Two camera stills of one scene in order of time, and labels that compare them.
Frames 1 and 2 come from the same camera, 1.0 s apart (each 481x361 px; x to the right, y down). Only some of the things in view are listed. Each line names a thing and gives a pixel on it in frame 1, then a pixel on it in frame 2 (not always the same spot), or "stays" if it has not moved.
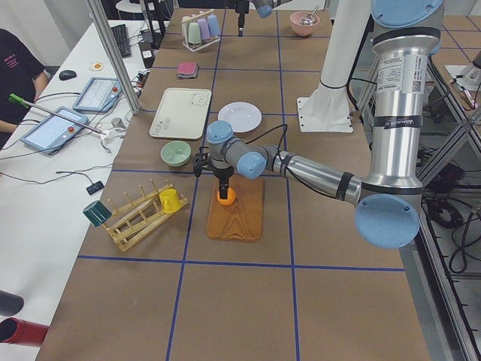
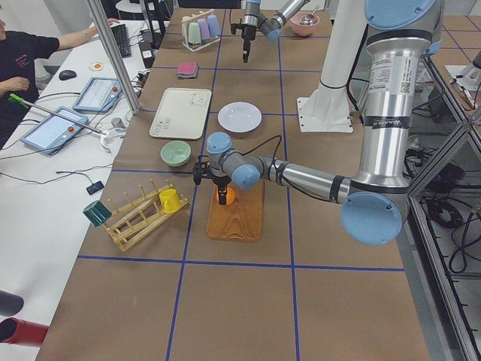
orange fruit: (230, 198) stays
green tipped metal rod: (28, 104) stays
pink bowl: (303, 30) stays
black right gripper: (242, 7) → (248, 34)
